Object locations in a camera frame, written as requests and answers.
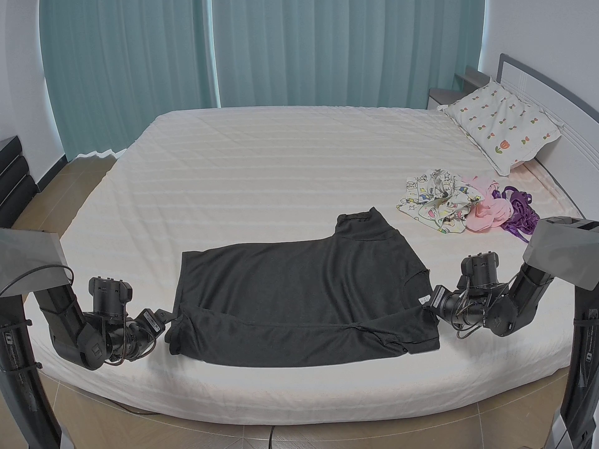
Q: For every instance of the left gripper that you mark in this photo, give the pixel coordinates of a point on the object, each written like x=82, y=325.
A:
x=149, y=325

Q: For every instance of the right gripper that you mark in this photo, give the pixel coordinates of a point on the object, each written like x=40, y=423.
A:
x=444, y=303

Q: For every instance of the black T-shirt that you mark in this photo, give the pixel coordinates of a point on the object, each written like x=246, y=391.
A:
x=304, y=307

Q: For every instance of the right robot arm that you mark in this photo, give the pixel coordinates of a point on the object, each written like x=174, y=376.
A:
x=524, y=297

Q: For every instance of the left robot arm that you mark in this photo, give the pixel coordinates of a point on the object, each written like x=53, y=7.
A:
x=70, y=330

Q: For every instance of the bed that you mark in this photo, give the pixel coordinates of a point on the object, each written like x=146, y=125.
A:
x=280, y=171

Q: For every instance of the white printed garment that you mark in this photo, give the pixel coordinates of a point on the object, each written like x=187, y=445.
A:
x=435, y=204

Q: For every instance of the pink garment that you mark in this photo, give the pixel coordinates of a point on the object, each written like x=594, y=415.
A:
x=491, y=211

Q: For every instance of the purple garment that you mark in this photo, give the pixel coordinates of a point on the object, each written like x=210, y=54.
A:
x=524, y=215

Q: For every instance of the white printed pillow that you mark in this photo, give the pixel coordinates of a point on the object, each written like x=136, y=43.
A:
x=503, y=124

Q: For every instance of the black chest of drawers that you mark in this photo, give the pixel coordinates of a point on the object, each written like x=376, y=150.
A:
x=14, y=180

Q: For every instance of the grey bedside table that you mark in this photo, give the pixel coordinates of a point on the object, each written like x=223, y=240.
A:
x=444, y=96

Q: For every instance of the blue-green curtain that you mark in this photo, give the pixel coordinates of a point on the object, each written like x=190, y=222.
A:
x=126, y=54
x=346, y=35

